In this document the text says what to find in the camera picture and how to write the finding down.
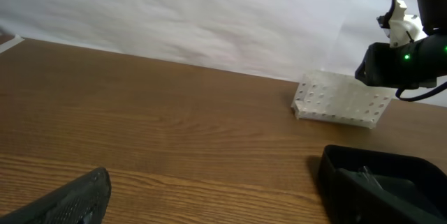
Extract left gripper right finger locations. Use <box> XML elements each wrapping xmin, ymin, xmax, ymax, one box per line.
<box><xmin>335</xmin><ymin>167</ymin><xmax>447</xmax><ymax>224</ymax></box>

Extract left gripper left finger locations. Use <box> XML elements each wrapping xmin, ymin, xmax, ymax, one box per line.
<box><xmin>0</xmin><ymin>167</ymin><xmax>112</xmax><ymax>224</ymax></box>

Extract black tray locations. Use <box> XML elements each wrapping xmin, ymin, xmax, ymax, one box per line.
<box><xmin>316</xmin><ymin>144</ymin><xmax>447</xmax><ymax>224</ymax></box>

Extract white test tube rack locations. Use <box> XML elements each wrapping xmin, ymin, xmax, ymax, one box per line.
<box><xmin>291</xmin><ymin>69</ymin><xmax>397</xmax><ymax>130</ymax></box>

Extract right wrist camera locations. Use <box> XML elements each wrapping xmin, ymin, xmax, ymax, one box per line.
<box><xmin>376</xmin><ymin>0</ymin><xmax>429</xmax><ymax>49</ymax></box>

